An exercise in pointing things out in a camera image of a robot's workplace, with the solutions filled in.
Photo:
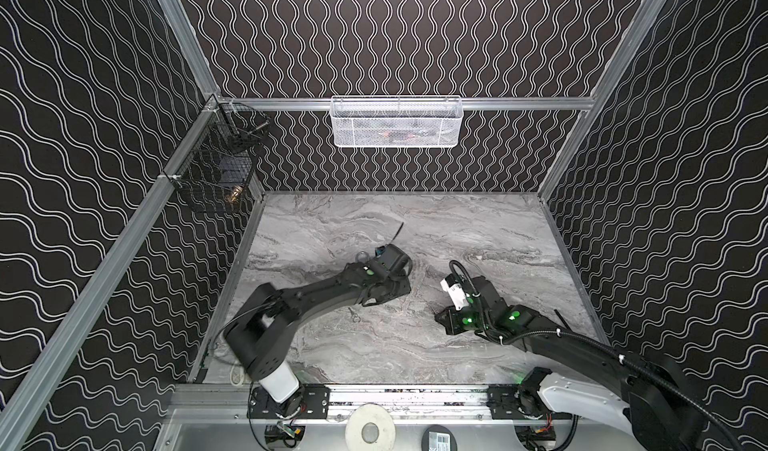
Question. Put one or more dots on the silver key with ring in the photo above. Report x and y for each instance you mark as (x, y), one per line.
(354, 316)

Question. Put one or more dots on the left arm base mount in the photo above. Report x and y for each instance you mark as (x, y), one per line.
(310, 402)

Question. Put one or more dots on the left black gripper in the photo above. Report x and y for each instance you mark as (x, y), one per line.
(390, 276)

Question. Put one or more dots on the black wire mesh basket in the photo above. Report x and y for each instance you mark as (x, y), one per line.
(215, 178)

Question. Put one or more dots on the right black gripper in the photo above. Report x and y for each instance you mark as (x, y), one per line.
(455, 315)

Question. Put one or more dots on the white wire mesh basket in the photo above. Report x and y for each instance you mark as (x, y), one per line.
(396, 121)

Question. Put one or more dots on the white tape roll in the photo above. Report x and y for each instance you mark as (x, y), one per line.
(370, 427)

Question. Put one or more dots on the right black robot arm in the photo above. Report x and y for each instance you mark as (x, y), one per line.
(648, 399)

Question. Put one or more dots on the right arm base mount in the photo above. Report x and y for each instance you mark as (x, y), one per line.
(511, 402)

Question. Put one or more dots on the black round labelled puck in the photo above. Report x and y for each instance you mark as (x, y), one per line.
(438, 438)

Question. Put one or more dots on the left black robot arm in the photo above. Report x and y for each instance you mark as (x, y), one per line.
(261, 333)

